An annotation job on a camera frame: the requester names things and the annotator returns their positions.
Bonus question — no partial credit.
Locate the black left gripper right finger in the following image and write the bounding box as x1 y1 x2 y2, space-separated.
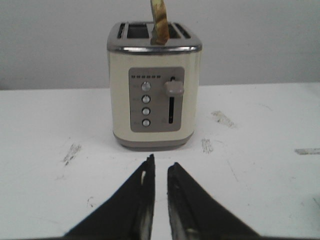
167 162 260 238

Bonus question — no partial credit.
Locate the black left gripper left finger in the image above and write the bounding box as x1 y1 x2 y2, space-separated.
64 154 155 238

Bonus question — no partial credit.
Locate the cream two-slot toaster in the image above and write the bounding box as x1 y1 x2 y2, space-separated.
107 21 203 149

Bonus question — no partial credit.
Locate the toast slice in toaster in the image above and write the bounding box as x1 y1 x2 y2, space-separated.
150 0 170 45

